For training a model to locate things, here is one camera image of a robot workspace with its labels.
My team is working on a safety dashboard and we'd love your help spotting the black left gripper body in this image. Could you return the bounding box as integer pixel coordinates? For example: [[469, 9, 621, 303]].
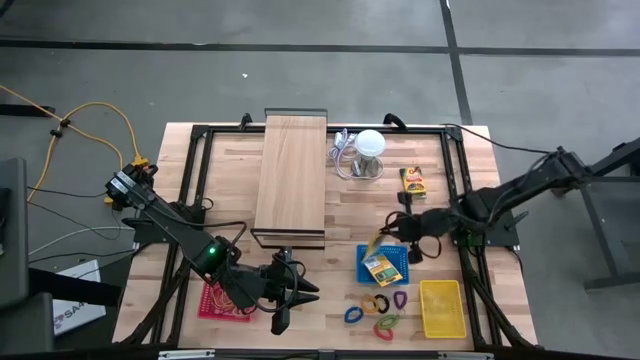
[[252, 245, 301, 314]]

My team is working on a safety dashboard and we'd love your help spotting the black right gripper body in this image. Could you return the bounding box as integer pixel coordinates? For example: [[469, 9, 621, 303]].
[[384, 193, 444, 244]]

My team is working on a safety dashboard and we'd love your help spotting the blue plastic basket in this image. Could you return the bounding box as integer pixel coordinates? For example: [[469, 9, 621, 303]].
[[355, 243, 411, 287]]

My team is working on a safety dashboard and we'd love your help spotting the yellow green crayon box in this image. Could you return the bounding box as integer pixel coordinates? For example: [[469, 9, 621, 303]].
[[362, 253, 404, 289], [398, 165, 429, 200], [366, 230, 390, 262]]

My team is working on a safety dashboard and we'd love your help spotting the yellow rubber band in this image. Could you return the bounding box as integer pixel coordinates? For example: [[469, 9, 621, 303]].
[[212, 292, 239, 315]]

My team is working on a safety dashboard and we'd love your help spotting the red rubber band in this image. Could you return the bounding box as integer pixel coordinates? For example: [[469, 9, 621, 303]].
[[208, 287, 234, 311]]

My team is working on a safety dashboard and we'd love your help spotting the red plastic basket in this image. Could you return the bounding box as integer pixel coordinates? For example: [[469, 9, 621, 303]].
[[197, 282, 254, 324]]

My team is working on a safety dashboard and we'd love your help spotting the yellow plastic basket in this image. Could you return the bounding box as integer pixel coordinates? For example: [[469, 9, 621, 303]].
[[418, 278, 468, 340]]

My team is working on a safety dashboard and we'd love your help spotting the grey metal table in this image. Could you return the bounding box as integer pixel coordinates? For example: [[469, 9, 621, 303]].
[[551, 135, 640, 292]]

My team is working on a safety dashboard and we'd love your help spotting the white printed sign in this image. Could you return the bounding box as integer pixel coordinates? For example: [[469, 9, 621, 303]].
[[51, 258, 108, 337]]

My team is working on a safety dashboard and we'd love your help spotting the dark grey equipment stand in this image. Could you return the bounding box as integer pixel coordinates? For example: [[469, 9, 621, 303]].
[[0, 157, 122, 357]]

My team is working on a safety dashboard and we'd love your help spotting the black flat bar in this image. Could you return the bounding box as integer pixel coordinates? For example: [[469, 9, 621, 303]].
[[0, 103, 57, 118]]

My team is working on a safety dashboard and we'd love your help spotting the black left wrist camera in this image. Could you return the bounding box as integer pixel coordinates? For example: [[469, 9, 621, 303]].
[[270, 307, 292, 337]]

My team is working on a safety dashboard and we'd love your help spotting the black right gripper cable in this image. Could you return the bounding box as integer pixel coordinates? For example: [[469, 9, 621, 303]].
[[382, 210, 444, 261]]

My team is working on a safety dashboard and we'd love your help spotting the green coil keychain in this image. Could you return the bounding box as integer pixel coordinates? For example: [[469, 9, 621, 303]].
[[375, 313, 401, 331]]

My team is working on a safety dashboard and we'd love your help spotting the wooden shelf riser black frame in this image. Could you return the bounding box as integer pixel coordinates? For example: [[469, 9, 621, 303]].
[[248, 107, 330, 251]]

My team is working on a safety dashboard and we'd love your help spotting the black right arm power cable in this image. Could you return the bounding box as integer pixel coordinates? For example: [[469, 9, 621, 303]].
[[440, 121, 561, 156]]

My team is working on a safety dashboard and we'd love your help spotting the silver metal bracket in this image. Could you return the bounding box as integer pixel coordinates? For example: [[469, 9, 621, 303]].
[[436, 350, 497, 360], [157, 349, 217, 360]]

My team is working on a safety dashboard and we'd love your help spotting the black aluminium rig frame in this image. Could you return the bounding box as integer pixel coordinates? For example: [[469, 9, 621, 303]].
[[112, 121, 540, 351]]

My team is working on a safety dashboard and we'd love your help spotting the yellow extension cord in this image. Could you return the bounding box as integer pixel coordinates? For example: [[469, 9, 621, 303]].
[[58, 101, 151, 171], [0, 83, 126, 207]]

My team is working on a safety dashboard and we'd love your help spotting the thin white cable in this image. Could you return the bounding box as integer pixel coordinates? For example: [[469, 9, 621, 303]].
[[27, 225, 137, 257]]

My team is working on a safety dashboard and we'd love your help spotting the thin black cable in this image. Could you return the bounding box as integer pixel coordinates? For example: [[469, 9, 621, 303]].
[[25, 185, 110, 200], [27, 199, 126, 241]]

